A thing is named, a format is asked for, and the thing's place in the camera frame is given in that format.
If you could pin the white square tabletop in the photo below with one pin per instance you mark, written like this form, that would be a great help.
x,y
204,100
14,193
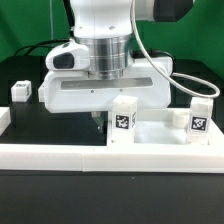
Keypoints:
x,y
166,127

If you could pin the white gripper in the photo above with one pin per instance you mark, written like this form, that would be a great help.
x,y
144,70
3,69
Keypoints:
x,y
79,80

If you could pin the white U-shaped fence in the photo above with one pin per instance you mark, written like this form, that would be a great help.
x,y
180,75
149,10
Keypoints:
x,y
113,158

